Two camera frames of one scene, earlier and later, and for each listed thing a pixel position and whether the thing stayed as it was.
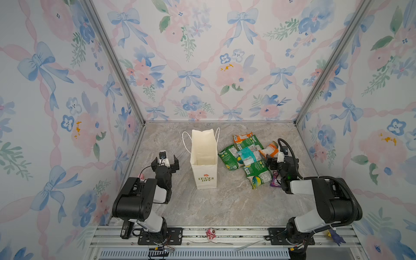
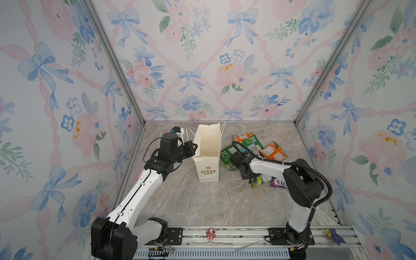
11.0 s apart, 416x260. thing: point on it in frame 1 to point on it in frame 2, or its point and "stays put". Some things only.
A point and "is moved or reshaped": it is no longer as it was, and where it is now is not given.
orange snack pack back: x=239 y=138 stays put
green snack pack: x=229 y=157 stays put
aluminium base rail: x=220 y=243 stays put
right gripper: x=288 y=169 to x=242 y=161
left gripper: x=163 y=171 to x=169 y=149
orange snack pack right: x=272 y=150 stays put
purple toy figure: x=337 y=239 stays put
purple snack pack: x=274 y=182 stays put
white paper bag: x=202 y=145 is moved or reshaped
